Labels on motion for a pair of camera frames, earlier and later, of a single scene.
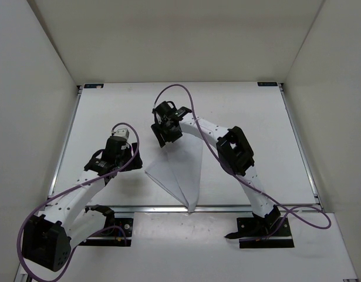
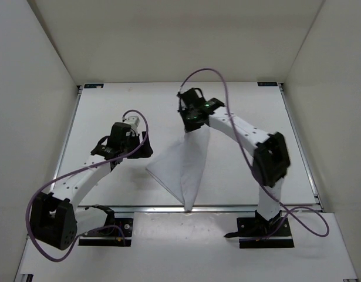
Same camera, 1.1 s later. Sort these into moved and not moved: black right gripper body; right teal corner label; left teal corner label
Moved: black right gripper body
Not moved: right teal corner label; left teal corner label
